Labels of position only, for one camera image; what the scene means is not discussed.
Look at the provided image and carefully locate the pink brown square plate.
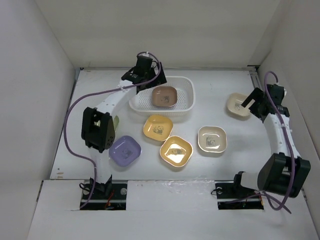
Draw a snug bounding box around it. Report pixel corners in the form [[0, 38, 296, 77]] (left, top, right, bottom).
[[151, 86, 178, 108]]

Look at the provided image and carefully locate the cream plate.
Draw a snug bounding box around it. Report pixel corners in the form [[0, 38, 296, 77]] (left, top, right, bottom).
[[197, 126, 228, 154], [226, 92, 251, 118]]

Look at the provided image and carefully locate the yellow plate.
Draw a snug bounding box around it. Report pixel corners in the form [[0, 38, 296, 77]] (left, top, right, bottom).
[[142, 114, 173, 142], [159, 135, 194, 168]]

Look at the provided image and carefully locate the green square plate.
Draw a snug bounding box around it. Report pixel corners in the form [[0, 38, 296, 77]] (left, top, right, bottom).
[[113, 115, 120, 132]]

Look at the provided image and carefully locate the purple plate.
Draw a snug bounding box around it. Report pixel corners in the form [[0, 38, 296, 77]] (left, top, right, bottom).
[[108, 135, 142, 167]]

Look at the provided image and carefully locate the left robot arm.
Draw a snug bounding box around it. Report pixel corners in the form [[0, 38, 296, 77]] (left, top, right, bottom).
[[81, 51, 167, 199]]

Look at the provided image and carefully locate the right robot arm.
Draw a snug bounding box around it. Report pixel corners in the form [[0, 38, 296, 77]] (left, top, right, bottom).
[[231, 84, 311, 198]]

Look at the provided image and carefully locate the right aluminium rail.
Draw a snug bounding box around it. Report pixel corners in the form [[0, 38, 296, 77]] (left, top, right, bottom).
[[247, 65, 263, 90]]

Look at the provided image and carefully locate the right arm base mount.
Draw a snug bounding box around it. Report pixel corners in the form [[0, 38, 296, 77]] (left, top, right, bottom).
[[211, 180, 264, 210]]

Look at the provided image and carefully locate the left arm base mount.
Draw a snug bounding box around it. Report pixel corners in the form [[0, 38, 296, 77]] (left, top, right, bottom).
[[79, 183, 127, 211]]

